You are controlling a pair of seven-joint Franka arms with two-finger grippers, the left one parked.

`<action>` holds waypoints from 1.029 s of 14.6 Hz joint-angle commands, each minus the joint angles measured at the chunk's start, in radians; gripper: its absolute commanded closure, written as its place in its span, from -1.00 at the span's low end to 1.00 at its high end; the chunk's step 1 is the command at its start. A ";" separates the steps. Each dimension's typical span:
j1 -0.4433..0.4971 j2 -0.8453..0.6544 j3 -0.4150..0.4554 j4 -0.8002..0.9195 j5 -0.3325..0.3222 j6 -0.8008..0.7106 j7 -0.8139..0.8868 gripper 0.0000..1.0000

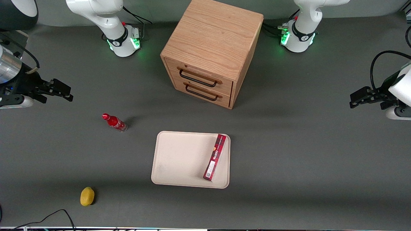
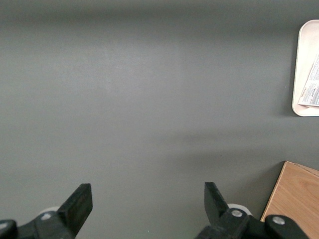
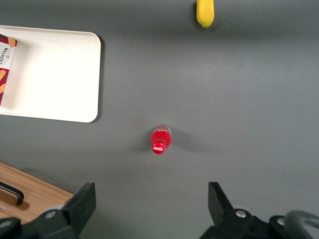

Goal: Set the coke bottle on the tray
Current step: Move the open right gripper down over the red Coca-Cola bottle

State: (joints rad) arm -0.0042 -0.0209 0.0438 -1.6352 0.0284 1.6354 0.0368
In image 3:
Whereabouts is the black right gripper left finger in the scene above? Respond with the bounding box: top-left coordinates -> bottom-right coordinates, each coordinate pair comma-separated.
36,182 -> 97,239

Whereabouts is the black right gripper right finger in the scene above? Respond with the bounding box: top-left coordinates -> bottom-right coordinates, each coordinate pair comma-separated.
208,181 -> 258,239

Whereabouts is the red coke bottle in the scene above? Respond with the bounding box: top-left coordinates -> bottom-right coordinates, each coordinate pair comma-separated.
150,125 -> 172,155

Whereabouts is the cream rectangular tray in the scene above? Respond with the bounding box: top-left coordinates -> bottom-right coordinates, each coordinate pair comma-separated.
0,24 -> 102,123

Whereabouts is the oak wooden drawer cabinet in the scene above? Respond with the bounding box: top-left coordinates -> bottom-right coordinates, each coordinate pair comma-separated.
0,161 -> 74,225

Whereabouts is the lower wooden drawer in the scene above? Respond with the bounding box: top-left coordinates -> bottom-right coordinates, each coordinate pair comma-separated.
0,161 -> 74,215

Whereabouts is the red Walkers shortbread box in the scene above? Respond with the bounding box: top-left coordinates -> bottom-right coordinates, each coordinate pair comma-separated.
0,33 -> 18,107

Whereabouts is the yellow lemon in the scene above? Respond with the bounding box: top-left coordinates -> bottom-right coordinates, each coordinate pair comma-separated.
195,0 -> 215,29

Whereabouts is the black lower drawer handle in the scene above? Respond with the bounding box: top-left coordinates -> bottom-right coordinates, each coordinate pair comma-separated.
0,181 -> 25,206

